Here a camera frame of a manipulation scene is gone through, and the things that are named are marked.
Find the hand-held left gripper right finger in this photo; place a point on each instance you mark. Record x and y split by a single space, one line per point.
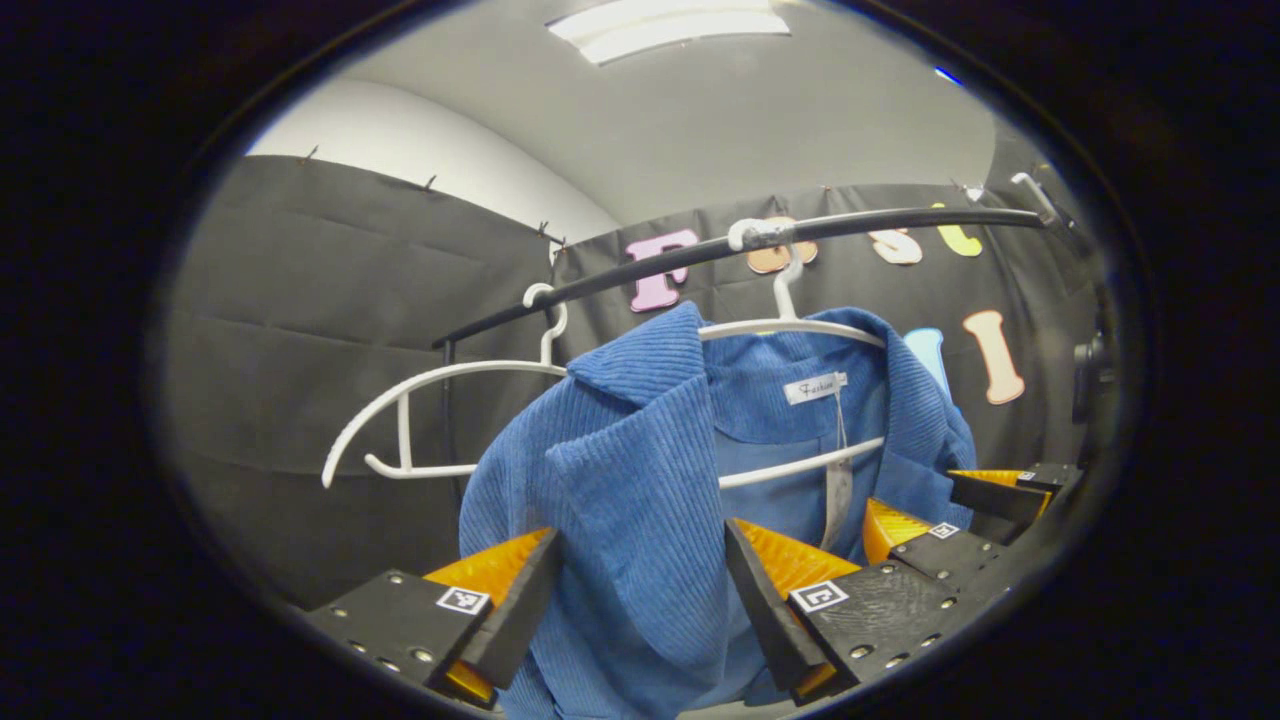
770 610

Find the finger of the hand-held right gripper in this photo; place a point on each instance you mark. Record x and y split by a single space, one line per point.
960 560
1005 500

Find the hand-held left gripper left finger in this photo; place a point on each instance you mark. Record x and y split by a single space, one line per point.
515 610

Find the white plastic clothes hanger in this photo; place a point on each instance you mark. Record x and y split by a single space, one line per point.
450 372
785 325

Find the black metal clothes rack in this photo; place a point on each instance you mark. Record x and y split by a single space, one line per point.
900 220

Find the small ceiling light panel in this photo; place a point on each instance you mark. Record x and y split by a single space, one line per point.
948 75

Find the black backdrop cloth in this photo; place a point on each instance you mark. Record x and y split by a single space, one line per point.
300 350

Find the large ceiling light panel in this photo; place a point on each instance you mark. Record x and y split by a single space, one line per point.
670 25

